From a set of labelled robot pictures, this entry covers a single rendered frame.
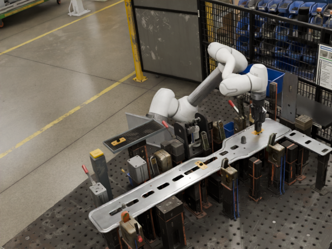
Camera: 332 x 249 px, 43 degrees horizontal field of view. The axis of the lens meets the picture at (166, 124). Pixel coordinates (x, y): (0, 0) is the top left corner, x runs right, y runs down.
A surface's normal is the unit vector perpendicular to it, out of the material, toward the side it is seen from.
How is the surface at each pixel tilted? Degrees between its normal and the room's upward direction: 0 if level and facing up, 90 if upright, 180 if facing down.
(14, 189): 0
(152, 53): 91
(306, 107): 0
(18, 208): 0
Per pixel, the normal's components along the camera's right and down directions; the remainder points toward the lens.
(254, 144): -0.11, -0.85
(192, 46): -0.56, 0.55
